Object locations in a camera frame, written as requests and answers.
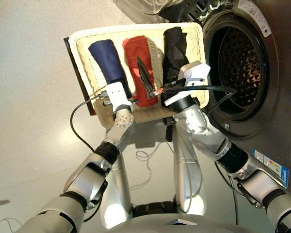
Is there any blue energy label sticker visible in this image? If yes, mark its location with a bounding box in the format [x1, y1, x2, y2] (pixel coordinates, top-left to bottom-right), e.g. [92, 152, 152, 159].
[252, 148, 291, 190]

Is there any thin grey floor wire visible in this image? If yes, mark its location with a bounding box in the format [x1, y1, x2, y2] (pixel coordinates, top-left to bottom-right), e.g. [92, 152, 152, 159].
[0, 217, 24, 230]

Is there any silver robot torso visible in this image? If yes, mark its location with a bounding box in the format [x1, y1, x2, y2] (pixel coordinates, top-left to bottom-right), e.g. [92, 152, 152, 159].
[109, 213, 253, 233]

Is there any black robot pelvis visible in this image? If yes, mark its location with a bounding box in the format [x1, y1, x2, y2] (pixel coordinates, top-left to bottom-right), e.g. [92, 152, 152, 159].
[132, 200, 179, 218]

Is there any silver robot leg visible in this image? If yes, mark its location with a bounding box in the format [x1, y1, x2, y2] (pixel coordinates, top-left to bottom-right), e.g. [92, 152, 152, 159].
[172, 126, 207, 216]
[98, 155, 134, 230]

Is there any orange red cloth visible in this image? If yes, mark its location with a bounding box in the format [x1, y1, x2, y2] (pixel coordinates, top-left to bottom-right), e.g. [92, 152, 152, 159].
[122, 35, 160, 108]

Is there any grey washing machine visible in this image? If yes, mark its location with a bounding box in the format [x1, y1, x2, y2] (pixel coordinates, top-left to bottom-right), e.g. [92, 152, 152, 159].
[157, 0, 291, 195]

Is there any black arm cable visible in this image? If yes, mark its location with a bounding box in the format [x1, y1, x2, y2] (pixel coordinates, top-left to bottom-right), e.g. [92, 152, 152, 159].
[161, 83, 240, 225]
[69, 91, 107, 152]

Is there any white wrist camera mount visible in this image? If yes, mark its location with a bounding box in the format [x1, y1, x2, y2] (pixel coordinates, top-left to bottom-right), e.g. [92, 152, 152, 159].
[104, 82, 134, 113]
[163, 60, 211, 107]

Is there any thin white floor cable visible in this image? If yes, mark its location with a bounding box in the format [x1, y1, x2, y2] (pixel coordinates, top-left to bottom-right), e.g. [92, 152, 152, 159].
[128, 142, 175, 192]

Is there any round glass washer door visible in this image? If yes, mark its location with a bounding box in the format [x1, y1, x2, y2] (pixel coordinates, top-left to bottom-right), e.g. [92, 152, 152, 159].
[113, 0, 175, 24]

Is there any black cloth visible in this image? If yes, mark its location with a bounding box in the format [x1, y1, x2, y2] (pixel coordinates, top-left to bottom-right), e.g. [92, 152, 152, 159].
[162, 26, 190, 84]

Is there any pale woven basket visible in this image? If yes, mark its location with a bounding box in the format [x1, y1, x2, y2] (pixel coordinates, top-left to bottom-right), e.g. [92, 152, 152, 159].
[68, 22, 210, 131]

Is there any navy blue cloth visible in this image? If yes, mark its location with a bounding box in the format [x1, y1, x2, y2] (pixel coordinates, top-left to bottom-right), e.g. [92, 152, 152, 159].
[88, 39, 133, 100]

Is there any white text label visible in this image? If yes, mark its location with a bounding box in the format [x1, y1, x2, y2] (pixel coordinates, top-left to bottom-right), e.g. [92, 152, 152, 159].
[237, 0, 272, 38]

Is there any perforated steel washer drum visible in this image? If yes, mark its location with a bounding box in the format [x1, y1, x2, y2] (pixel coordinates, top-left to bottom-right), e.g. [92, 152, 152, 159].
[215, 26, 265, 114]

